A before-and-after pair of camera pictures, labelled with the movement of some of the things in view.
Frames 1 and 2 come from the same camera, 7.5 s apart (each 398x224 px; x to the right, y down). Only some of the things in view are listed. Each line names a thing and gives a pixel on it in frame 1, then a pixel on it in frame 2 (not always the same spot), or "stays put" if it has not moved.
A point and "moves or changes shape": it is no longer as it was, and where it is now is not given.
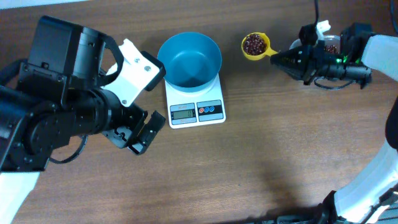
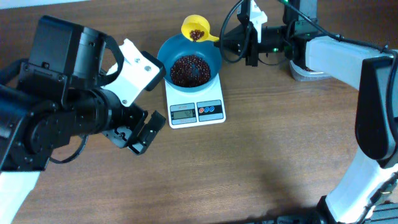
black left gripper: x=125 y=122 stays put
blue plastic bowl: x=192 y=61 stays put
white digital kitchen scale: x=189 y=109 stays put
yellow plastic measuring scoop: x=256 y=45 moves or changes shape
